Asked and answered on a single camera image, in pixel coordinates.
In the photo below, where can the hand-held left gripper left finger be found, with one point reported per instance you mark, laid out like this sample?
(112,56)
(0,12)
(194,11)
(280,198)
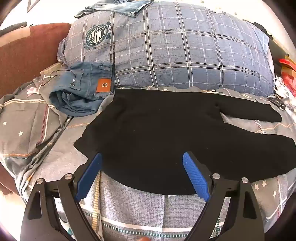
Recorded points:
(90,176)

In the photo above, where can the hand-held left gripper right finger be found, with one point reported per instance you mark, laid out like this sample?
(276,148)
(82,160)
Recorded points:
(196,178)

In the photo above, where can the grey star-print bed sheet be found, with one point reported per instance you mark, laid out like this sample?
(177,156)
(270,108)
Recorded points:
(129,208)

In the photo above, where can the folded blue jeans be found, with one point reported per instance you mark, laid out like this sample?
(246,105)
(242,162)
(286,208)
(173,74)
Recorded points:
(81,97)

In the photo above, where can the thin black eyeglasses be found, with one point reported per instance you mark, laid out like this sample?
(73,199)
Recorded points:
(51,77)

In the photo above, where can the black plastic object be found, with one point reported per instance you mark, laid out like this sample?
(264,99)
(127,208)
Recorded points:
(278,103)

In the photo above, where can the blue plaid pillow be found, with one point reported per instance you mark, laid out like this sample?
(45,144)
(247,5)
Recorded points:
(173,46)

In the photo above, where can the brown headboard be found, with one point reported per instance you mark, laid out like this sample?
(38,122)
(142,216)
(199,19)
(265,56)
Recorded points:
(27,53)

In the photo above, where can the red packet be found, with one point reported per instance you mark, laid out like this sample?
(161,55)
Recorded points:
(289,69)

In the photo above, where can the dark bedside cabinet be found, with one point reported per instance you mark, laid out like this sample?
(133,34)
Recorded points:
(277,46)

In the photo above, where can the dark grey object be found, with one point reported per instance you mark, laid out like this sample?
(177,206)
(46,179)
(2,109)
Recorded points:
(13,27)

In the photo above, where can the light washed denim jeans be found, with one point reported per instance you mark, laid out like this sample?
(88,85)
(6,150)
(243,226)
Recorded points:
(120,7)

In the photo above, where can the framed wall picture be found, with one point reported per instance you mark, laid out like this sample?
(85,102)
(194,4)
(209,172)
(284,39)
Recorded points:
(32,5)

